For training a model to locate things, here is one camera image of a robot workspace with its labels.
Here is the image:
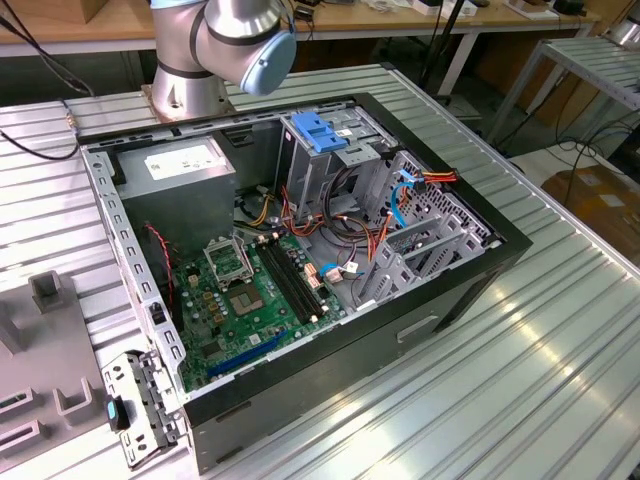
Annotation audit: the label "orange red power wire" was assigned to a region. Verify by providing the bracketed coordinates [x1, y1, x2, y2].
[368, 168, 459, 261]

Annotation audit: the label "brown white flat box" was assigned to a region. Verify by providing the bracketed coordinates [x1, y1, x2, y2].
[504, 0, 560, 21]

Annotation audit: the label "short blue data wire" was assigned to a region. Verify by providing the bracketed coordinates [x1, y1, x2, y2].
[319, 263, 362, 285]

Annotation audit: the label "yellow black wire bundle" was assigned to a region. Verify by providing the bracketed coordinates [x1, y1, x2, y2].
[248, 193, 275, 227]

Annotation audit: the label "grey metal drive cage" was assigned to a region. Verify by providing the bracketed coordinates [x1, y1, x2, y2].
[274, 107, 396, 221]

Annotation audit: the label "brown cardboard box on desk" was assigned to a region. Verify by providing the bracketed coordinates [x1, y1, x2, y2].
[59, 0, 109, 24]

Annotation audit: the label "blue expansion slot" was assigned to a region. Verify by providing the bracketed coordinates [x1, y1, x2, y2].
[207, 327, 290, 379]

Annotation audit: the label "black RAM slot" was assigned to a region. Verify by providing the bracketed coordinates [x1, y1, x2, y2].
[268, 235, 326, 317]
[255, 238, 315, 324]

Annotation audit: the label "shiny silver cylinder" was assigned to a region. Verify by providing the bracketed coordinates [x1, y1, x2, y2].
[607, 19, 640, 47]

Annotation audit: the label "green motherboard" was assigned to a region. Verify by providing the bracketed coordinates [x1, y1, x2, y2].
[172, 232, 351, 394]

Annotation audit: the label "CPU socket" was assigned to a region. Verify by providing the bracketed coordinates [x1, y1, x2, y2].
[227, 282, 266, 319]

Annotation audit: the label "red black twisted wire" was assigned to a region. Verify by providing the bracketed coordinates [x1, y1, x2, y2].
[144, 223, 176, 307]

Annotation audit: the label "black knob with teal ring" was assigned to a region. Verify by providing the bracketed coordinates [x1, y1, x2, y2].
[103, 394, 132, 434]

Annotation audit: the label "tangled orange black wire bundle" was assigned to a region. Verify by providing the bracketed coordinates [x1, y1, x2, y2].
[279, 184, 381, 261]

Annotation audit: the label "blue plastic drive latch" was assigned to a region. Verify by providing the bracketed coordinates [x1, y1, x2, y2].
[289, 112, 349, 154]

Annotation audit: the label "grey parts rack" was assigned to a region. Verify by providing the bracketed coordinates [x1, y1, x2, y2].
[0, 269, 109, 471]

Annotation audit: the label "large brown cardboard box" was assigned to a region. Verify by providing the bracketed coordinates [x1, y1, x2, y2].
[542, 167, 640, 251]

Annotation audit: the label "small white box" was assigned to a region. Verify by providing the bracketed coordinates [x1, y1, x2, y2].
[413, 0, 476, 17]

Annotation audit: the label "grey metal disk bay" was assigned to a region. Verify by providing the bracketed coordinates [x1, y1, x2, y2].
[352, 214, 489, 311]

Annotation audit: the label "black open PC case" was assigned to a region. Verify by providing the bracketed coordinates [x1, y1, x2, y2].
[74, 92, 534, 476]

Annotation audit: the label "long blue data wire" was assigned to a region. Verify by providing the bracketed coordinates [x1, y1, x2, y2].
[387, 168, 426, 235]

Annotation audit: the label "metal socket cover frame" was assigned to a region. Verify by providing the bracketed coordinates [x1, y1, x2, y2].
[202, 238, 251, 287]

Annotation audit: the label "metal slot retainer bracket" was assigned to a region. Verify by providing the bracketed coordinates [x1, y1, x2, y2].
[99, 349, 189, 471]

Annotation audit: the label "cable with metal connector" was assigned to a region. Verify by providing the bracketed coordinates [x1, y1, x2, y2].
[0, 97, 82, 162]

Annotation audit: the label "grey power supply unit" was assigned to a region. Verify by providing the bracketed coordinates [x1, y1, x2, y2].
[112, 135, 237, 256]

